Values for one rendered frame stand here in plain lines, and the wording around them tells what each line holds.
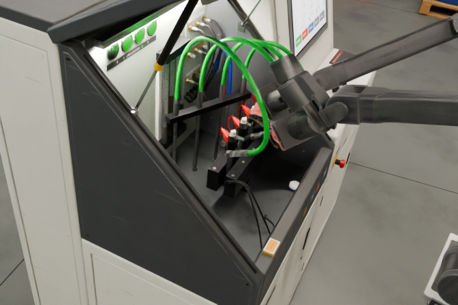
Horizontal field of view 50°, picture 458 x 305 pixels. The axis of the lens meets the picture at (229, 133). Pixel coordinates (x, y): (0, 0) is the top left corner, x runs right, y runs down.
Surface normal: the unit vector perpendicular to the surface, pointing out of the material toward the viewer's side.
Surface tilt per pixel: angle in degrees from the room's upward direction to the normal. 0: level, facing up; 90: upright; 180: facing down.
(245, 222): 0
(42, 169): 90
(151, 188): 90
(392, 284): 0
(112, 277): 90
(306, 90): 84
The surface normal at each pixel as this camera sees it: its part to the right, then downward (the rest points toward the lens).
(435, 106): -0.49, 0.33
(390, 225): 0.10, -0.80
